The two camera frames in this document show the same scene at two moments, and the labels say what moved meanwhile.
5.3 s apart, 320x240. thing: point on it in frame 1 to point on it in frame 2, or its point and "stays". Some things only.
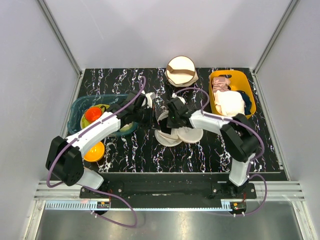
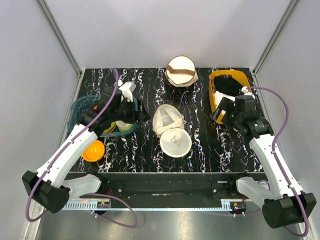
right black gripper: x=169 y=124 to x=226 y=105
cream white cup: x=127 y=127 stays
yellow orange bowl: x=95 y=153 stays
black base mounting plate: x=169 y=187 stays
